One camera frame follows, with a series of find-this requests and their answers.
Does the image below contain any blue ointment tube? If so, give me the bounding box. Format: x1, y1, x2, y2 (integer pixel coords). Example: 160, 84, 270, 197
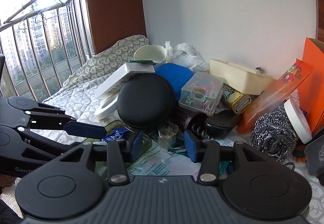
101, 127, 130, 143

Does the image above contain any grey leaf pattern cloth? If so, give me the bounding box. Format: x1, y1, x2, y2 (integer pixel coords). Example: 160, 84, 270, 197
31, 35, 323, 223

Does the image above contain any green metal tin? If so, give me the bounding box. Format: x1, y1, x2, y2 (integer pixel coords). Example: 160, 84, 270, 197
85, 120, 152, 181

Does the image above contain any steel wool scrubber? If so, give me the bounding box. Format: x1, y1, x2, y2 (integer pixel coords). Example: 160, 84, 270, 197
250, 110, 297, 162

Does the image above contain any white tape roll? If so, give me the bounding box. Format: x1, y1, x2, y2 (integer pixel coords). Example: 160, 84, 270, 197
94, 94, 118, 120

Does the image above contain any white rectangular carton box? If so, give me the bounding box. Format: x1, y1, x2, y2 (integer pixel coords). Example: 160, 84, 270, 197
94, 63, 155, 99

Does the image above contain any balcony metal railing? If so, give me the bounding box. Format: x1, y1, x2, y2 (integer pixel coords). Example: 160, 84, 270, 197
1, 0, 95, 101

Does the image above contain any white round jar lid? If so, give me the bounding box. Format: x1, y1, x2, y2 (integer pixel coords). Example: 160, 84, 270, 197
284, 99, 312, 144

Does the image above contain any black flat remote case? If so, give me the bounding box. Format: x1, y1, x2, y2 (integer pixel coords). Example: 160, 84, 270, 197
205, 110, 241, 138

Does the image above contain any green Doublemint gum pack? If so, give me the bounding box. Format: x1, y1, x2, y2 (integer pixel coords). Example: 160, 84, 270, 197
221, 84, 252, 115

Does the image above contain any black round zipper case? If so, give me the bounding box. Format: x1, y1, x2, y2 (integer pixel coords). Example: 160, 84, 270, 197
117, 74, 175, 130

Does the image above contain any teal printed plastic bag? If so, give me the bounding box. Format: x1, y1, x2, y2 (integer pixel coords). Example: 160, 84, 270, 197
127, 144, 200, 178

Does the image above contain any orange clear snack bag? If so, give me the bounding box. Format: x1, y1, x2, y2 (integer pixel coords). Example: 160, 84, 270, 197
237, 59, 314, 134

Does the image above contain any orange cardboard box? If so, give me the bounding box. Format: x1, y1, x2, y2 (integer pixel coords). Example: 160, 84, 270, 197
298, 38, 324, 135

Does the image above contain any cream plastic tray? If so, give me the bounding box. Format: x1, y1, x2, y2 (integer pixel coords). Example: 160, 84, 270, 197
209, 59, 275, 95

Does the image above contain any clear paper clip box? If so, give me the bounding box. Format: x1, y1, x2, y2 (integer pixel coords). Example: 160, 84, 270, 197
178, 72, 224, 116

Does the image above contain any white paper cup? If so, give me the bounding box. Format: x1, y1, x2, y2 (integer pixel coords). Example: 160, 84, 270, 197
133, 45, 167, 64

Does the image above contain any blue plastic box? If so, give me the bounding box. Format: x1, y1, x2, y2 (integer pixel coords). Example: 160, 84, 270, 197
155, 63, 194, 101

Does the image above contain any white crumpled towel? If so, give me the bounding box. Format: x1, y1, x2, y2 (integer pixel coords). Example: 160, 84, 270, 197
165, 41, 210, 74

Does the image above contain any green handled tool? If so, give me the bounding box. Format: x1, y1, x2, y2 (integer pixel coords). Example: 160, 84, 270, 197
128, 60, 157, 65

